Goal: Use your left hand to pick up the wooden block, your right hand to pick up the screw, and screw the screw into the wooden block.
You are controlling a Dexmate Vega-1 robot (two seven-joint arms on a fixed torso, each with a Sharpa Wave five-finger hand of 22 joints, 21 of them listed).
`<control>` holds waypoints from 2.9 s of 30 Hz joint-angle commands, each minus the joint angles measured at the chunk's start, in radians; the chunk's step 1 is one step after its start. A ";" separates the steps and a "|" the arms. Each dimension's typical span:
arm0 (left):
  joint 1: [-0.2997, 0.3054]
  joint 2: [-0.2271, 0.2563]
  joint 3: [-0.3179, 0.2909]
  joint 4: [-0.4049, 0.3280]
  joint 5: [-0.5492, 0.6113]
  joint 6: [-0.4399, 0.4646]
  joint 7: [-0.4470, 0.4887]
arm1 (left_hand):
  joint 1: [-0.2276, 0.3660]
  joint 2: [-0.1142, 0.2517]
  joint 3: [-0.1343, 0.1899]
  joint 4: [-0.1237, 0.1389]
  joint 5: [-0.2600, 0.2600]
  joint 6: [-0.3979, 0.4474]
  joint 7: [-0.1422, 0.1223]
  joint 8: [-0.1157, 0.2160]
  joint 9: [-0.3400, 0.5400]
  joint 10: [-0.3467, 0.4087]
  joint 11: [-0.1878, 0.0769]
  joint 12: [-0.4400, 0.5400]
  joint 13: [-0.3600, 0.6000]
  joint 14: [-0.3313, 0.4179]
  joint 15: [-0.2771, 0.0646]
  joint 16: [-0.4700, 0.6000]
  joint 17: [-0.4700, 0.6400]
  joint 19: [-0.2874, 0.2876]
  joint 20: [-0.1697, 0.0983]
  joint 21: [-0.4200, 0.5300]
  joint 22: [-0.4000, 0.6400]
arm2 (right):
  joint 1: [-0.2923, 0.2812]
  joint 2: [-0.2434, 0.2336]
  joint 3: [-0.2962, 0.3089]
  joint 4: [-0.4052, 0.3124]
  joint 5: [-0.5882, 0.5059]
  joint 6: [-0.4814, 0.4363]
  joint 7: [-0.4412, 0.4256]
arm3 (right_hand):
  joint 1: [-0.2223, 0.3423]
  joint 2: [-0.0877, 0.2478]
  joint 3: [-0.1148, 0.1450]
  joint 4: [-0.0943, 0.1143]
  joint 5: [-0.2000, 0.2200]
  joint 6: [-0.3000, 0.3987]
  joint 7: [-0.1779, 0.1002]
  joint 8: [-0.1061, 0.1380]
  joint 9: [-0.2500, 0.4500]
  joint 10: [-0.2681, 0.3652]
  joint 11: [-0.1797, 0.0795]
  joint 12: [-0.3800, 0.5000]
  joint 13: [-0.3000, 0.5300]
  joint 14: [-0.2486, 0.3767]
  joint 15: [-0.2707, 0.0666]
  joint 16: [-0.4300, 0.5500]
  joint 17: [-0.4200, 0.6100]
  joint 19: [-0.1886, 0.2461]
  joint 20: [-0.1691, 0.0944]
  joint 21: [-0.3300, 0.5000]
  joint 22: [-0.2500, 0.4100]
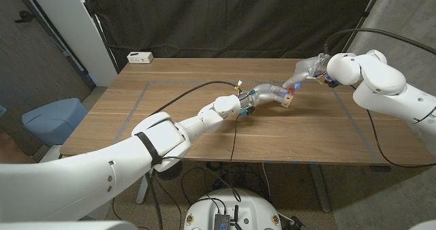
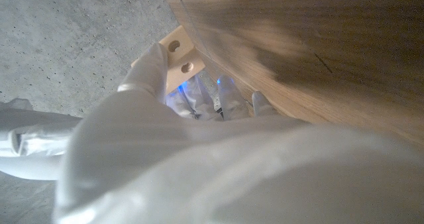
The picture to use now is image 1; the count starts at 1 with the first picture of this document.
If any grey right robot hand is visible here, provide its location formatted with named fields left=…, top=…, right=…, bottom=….
left=281, top=53, right=330, bottom=90

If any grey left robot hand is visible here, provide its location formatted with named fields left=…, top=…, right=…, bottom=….
left=237, top=83, right=290, bottom=117

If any black backdrop stand pole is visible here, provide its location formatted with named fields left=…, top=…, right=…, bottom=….
left=80, top=0, right=120, bottom=74
left=339, top=0, right=388, bottom=59

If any black curtain backdrop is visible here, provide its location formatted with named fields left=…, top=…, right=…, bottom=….
left=83, top=0, right=379, bottom=71

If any grey table leg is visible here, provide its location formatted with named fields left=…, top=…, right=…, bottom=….
left=308, top=164, right=331, bottom=213

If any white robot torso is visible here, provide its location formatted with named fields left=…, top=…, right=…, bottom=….
left=183, top=188, right=283, bottom=230

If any black round floor fan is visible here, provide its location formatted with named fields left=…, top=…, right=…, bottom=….
left=156, top=161, right=183, bottom=182

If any white power strip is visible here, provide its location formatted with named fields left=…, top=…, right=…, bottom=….
left=126, top=51, right=154, bottom=65

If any grey electronics module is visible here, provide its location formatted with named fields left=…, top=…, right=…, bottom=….
left=213, top=213, right=232, bottom=230

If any white table leg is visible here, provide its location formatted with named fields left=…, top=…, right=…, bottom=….
left=136, top=174, right=153, bottom=205

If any white cabinet panel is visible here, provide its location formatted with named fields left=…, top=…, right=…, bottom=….
left=25, top=0, right=119, bottom=87

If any blue padded stool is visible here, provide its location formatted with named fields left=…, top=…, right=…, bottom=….
left=21, top=97, right=89, bottom=148

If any person's bare leg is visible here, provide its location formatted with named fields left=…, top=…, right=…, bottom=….
left=0, top=129, right=37, bottom=165

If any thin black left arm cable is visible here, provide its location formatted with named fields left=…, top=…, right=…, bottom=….
left=161, top=113, right=243, bottom=203

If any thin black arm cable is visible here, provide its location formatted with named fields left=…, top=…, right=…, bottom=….
left=350, top=84, right=436, bottom=169
left=161, top=113, right=243, bottom=203

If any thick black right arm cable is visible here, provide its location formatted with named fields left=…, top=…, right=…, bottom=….
left=323, top=28, right=436, bottom=56

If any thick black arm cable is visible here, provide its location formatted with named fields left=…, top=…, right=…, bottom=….
left=149, top=80, right=241, bottom=117
left=323, top=28, right=436, bottom=56

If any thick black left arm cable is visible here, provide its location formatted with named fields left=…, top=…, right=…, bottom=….
left=149, top=80, right=241, bottom=117

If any white floor cable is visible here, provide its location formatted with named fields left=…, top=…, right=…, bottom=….
left=261, top=162, right=272, bottom=200

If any black floor cable tangle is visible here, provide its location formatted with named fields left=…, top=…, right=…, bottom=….
left=180, top=161, right=273, bottom=207

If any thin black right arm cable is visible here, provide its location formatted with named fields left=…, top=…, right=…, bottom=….
left=350, top=84, right=436, bottom=169

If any black door handle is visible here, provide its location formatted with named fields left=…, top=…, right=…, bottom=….
left=14, top=10, right=35, bottom=23

